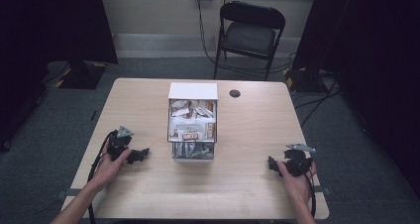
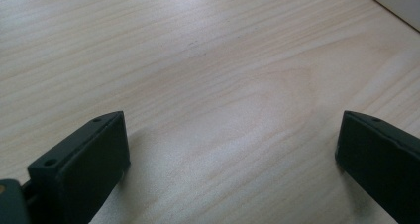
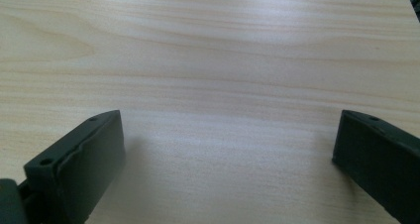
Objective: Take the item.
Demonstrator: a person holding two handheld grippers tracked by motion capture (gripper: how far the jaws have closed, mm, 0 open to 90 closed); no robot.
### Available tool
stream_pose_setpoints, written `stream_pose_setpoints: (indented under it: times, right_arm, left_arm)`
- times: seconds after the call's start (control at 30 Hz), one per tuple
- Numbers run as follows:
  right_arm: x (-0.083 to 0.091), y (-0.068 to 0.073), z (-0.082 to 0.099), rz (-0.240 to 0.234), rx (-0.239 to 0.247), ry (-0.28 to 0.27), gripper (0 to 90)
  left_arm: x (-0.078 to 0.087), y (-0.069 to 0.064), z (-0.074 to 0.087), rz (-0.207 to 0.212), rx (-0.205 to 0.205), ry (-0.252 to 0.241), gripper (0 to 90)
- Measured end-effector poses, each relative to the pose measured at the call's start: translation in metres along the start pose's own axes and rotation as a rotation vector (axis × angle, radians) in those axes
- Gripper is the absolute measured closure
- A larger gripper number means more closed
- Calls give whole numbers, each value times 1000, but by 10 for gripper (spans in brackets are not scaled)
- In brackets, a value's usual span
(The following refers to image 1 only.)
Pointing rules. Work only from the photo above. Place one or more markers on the pile of brown white packets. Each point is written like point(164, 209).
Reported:
point(193, 123)

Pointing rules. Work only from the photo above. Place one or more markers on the grey table bracket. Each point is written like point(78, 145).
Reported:
point(323, 190)
point(67, 193)

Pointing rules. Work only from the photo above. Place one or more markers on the small white drawer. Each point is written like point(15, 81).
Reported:
point(193, 159)

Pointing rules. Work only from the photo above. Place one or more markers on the black folding chair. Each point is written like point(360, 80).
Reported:
point(249, 35)

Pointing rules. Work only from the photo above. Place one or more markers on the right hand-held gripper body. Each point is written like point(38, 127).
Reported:
point(298, 164)

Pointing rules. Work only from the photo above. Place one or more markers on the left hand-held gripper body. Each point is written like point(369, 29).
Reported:
point(116, 146)

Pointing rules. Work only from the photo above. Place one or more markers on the black stand base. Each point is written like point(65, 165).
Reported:
point(82, 75)
point(302, 80)

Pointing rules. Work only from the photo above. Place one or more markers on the person's left hand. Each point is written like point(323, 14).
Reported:
point(107, 171)

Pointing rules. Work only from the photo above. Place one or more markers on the pile of silver packets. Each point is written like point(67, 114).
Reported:
point(193, 150)

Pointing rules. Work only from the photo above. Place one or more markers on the person's right hand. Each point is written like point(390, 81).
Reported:
point(300, 187)

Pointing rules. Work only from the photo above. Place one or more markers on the black curtain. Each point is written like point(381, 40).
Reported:
point(43, 29)
point(373, 52)

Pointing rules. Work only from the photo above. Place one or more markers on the white drawer cabinet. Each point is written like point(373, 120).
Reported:
point(193, 91)

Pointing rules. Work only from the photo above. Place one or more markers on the small black floor marker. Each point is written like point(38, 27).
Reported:
point(93, 115)

